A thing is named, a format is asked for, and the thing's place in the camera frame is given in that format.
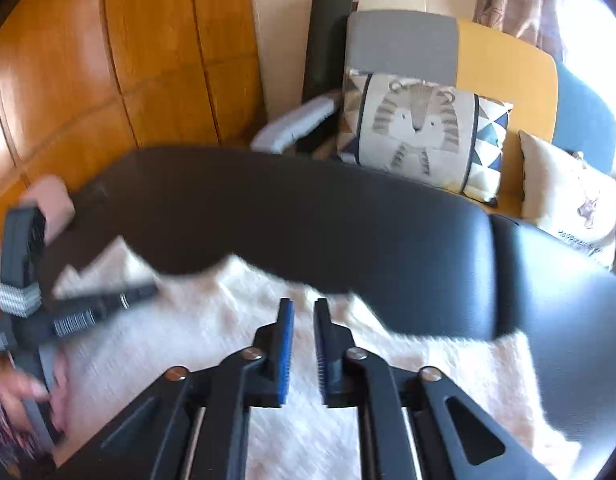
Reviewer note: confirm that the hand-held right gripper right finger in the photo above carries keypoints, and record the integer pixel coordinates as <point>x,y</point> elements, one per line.
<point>322,360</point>

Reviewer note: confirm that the wooden wardrobe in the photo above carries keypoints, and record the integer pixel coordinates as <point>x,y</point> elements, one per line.
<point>113,60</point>

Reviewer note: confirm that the folded pink cloth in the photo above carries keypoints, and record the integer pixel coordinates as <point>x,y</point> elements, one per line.
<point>55,200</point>

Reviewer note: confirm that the cream knit sweater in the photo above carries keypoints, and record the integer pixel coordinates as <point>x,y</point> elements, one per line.
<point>313,440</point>

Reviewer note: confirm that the grey yellow blue sofa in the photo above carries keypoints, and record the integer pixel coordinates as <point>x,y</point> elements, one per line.
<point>503,60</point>

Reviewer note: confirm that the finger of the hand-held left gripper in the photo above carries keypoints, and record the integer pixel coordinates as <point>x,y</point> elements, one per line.
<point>103,307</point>

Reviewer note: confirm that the deer print cushion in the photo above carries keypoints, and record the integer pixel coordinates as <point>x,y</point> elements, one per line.
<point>563,190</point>

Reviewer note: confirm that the tiger print cushion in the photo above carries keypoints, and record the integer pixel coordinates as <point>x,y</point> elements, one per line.
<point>413,125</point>

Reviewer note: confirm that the black rolled mat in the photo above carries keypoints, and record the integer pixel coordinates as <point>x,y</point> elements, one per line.
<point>325,35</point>

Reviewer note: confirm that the person's left hand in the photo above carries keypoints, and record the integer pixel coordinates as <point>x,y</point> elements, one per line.
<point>30,385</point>

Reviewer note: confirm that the pink patterned curtain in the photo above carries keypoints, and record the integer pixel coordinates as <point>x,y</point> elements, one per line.
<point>523,0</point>

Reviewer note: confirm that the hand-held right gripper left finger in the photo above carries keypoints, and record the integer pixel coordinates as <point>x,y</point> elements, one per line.
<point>285,360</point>

